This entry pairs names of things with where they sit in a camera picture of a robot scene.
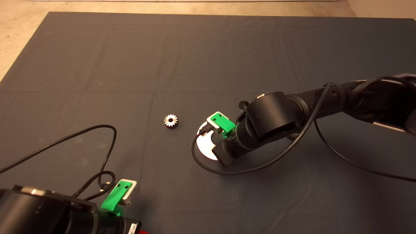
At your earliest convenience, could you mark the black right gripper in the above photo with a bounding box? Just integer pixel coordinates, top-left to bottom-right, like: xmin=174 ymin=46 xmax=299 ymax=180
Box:
xmin=213 ymin=134 xmax=247 ymax=166

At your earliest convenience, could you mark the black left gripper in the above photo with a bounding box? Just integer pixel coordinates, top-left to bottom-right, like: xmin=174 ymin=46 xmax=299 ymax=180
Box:
xmin=97 ymin=213 xmax=147 ymax=234

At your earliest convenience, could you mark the round metal carrier plate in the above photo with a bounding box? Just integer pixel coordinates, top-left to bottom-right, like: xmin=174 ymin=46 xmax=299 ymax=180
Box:
xmin=196 ymin=122 xmax=219 ymax=161

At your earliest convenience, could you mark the dark grey table cloth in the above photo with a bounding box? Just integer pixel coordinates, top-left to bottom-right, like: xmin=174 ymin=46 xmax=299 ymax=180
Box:
xmin=0 ymin=12 xmax=416 ymax=234

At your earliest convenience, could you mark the black right camera cable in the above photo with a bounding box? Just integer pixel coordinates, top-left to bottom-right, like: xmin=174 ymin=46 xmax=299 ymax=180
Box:
xmin=191 ymin=83 xmax=416 ymax=182

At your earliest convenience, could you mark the black camera cable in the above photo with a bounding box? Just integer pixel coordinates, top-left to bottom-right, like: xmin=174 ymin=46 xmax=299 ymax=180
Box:
xmin=191 ymin=83 xmax=416 ymax=182
xmin=0 ymin=125 xmax=117 ymax=200

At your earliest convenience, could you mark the right green camera mount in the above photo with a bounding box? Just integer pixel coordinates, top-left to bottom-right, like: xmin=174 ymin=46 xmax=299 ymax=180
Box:
xmin=210 ymin=112 xmax=236 ymax=138

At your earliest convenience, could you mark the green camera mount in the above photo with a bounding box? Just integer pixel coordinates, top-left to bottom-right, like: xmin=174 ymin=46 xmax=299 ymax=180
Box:
xmin=210 ymin=112 xmax=236 ymax=138
xmin=101 ymin=180 xmax=133 ymax=216

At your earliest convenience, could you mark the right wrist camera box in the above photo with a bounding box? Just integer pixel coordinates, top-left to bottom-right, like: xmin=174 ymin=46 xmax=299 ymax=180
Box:
xmin=207 ymin=112 xmax=225 ymax=134

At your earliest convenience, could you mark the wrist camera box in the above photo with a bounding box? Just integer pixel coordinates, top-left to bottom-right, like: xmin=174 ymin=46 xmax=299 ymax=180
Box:
xmin=120 ymin=179 xmax=138 ymax=207
xmin=207 ymin=112 xmax=225 ymax=134

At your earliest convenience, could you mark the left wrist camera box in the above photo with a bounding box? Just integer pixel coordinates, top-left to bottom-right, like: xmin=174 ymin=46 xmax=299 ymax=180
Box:
xmin=120 ymin=179 xmax=138 ymax=207

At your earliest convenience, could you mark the left green camera mount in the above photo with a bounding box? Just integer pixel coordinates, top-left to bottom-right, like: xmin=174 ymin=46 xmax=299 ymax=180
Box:
xmin=101 ymin=180 xmax=133 ymax=216

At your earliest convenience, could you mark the black left camera cable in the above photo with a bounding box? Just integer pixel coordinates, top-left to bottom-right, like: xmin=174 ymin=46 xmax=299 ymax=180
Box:
xmin=0 ymin=125 xmax=117 ymax=200

